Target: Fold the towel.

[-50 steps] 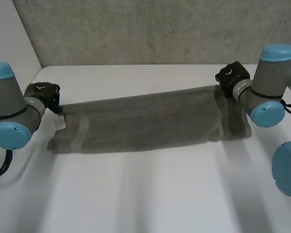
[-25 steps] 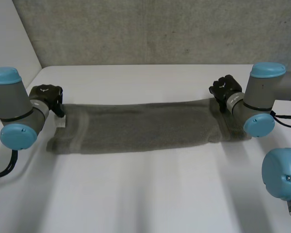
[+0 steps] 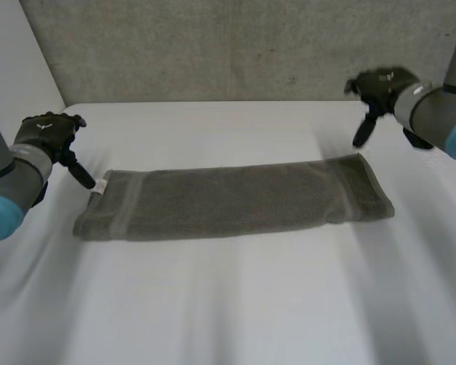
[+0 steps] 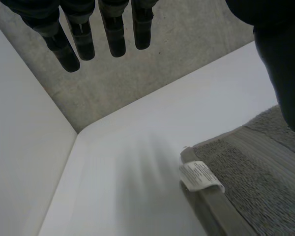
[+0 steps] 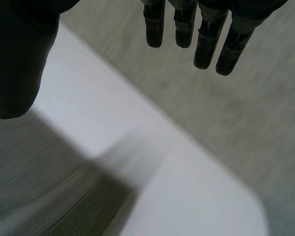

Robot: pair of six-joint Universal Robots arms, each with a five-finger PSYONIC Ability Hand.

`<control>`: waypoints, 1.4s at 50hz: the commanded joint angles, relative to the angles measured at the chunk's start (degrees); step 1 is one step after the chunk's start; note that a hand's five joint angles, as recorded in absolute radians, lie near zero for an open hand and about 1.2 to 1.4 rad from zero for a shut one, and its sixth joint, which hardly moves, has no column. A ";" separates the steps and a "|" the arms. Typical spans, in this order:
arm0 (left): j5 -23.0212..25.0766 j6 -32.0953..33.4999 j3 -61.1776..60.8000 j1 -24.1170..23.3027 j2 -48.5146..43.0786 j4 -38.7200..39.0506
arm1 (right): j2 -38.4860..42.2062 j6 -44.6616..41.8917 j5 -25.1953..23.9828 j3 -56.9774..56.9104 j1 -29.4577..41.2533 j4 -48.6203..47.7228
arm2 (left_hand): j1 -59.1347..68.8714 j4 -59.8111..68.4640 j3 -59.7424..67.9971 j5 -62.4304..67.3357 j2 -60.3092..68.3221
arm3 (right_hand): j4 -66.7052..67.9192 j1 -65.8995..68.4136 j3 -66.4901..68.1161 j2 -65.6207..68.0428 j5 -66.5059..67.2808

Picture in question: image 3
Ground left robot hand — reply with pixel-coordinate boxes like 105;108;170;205
12;111;97;190

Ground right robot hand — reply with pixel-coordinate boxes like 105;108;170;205
344;67;421;148

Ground grey towel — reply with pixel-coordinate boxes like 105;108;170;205
72;152;396;243

